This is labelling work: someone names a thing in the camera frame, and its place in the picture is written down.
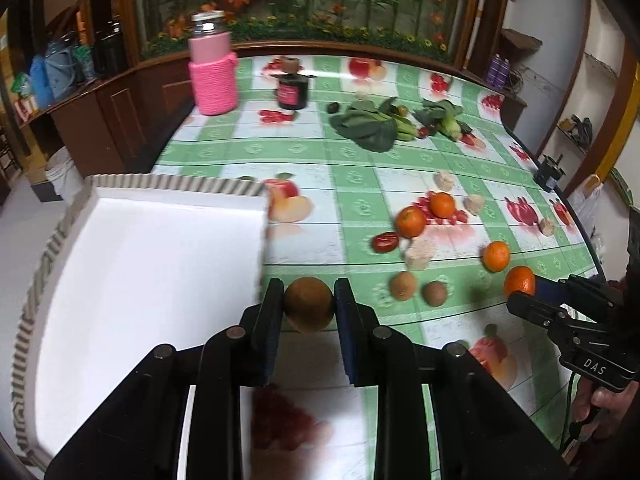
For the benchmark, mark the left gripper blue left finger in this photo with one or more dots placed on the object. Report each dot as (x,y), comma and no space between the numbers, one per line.
(270,323)

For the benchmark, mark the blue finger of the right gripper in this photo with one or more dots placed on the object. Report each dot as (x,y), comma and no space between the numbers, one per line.
(533,310)
(552,291)

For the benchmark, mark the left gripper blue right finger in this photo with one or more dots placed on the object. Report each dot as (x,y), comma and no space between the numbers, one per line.
(350,330)

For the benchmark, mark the brown round fruit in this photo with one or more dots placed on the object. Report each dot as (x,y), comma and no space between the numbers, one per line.
(308,305)

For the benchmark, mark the brown longan fruit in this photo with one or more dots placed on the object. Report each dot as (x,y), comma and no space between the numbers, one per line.
(435,293)
(403,286)

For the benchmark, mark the large orange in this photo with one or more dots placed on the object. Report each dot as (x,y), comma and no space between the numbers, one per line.
(496,256)

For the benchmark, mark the person right hand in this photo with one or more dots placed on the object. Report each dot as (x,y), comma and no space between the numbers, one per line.
(613,408)

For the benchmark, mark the beige cake piece right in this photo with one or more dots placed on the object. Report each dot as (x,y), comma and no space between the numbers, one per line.
(546,226)

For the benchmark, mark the red jujube date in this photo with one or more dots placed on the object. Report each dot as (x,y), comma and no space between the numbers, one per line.
(384,243)

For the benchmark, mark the orange with stem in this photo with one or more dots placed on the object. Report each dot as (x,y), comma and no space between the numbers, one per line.
(410,222)

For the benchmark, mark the beige cake piece middle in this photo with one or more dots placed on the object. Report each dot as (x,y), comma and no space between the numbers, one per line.
(474,203)

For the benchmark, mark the black device at table edge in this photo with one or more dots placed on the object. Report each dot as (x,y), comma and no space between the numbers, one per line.
(549,173)

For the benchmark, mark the orange on printed grapes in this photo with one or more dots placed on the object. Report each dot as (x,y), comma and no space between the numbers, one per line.
(442,205)

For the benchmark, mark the striped white cardboard box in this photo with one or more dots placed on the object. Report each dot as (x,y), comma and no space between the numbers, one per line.
(137,260)

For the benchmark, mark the beige cake piece upper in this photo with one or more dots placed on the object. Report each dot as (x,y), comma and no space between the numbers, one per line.
(444,181)

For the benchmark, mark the green bananas bunch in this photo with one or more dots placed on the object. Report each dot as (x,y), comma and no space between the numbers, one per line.
(405,130)

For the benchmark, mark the dark green leafy vegetable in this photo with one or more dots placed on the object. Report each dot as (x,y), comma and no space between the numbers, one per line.
(372,127)

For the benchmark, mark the bok choy vegetable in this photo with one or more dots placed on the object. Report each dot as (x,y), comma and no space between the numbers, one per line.
(442,117)

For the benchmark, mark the purple bottles on shelf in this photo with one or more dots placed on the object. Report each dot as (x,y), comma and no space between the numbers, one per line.
(498,72)

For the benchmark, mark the wooden cabinet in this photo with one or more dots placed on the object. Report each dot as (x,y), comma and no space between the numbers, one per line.
(122,124)

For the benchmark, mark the pink knitted sleeve bottle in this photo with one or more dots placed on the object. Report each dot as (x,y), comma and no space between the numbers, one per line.
(212,64)

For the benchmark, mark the white plastic bucket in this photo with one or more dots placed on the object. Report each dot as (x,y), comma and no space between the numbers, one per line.
(63,174)

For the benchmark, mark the grey blue kettle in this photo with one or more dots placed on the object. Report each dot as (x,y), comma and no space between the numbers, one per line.
(63,71)

